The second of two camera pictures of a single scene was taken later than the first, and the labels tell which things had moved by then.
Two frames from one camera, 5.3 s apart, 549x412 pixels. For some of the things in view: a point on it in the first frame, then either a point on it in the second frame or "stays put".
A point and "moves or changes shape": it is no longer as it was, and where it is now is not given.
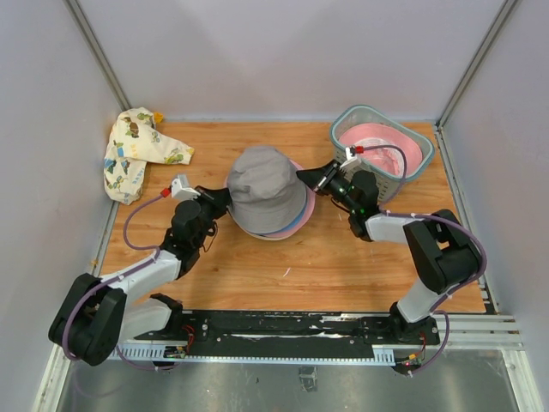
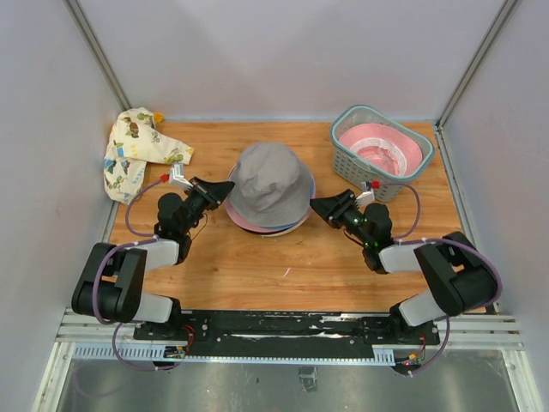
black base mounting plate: [291, 334] stays put
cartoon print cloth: [134, 140] stays put
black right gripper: [319, 178] -> [334, 207]
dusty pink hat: [390, 160] stays put
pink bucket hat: [310, 205] -> [238, 220]
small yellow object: [158, 118] stays put
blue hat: [290, 227] moves or changes shape
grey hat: [267, 194] stays put
